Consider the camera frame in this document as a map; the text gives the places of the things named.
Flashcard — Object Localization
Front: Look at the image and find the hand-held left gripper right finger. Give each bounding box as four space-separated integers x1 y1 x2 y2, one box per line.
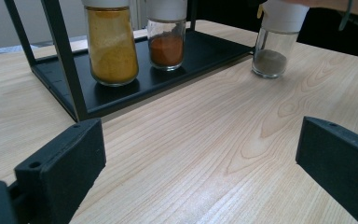
296 116 358 224

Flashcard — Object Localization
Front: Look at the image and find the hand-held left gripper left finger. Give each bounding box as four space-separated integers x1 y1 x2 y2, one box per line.
14 118 107 224

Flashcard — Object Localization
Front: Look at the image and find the spice jar with yellow powder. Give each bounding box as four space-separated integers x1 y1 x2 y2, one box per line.
81 0 140 88

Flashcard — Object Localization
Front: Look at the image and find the spice jar with red-brown powder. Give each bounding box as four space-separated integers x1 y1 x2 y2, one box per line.
145 0 188 72

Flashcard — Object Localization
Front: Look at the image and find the spice jar with grey powder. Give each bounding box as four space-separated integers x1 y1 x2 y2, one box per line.
251 0 310 79

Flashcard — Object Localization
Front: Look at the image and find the black metal rack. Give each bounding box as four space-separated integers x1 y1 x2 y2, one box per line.
4 0 255 122

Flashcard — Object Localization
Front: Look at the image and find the grey hanging cable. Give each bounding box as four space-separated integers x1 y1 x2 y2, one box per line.
338 0 353 32

